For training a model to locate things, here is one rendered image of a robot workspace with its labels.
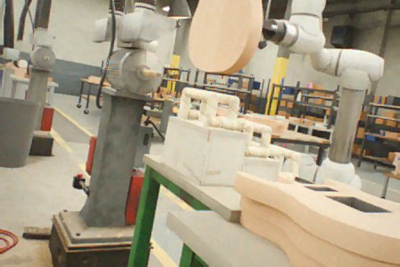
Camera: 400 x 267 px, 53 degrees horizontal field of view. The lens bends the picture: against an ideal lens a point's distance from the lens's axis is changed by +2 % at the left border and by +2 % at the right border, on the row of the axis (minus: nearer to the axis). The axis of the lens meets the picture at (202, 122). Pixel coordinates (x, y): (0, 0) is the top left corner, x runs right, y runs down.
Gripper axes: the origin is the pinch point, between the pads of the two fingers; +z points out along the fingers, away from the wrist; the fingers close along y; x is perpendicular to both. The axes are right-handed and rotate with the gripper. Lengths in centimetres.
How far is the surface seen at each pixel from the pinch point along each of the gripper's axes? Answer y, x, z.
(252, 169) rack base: -13.1, -46.8, -9.4
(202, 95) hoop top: -3.7, -26.0, 8.3
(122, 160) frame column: 113, -75, -17
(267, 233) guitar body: -44, -54, 10
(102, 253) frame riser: 99, -126, -8
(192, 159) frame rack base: -6.5, -46.1, 9.6
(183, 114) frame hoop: 7.4, -33.9, 7.4
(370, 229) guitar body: -71, -42, 13
